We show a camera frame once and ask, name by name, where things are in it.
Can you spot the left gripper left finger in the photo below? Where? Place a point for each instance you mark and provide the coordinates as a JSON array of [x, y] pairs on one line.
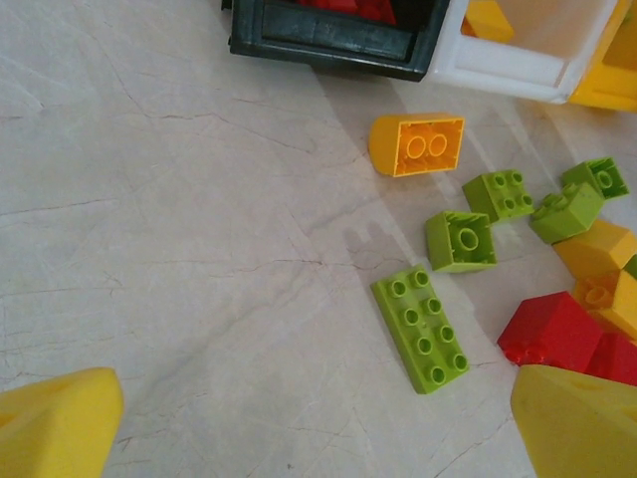
[[55, 428]]

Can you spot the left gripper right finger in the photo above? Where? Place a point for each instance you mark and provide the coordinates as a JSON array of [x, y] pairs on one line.
[[582, 428]]

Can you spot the red lego brick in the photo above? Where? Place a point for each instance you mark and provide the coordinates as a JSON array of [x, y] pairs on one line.
[[378, 10], [617, 356], [547, 328]]

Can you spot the green square lego brick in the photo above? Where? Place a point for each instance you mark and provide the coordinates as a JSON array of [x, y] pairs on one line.
[[438, 239], [632, 269], [490, 196], [572, 214], [582, 174]]

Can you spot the long green lego brick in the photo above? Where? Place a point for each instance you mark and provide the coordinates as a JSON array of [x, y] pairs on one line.
[[413, 343]]

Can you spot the yellow plastic bin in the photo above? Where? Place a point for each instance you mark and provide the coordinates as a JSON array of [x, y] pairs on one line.
[[612, 89]]

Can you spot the yellow rounded lego brick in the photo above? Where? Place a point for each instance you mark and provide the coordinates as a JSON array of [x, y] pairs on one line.
[[388, 144]]

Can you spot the white plastic bin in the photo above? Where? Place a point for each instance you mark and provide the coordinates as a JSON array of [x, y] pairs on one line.
[[497, 74]]

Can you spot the black plastic bin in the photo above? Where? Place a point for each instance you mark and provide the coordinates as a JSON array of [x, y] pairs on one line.
[[348, 40]]

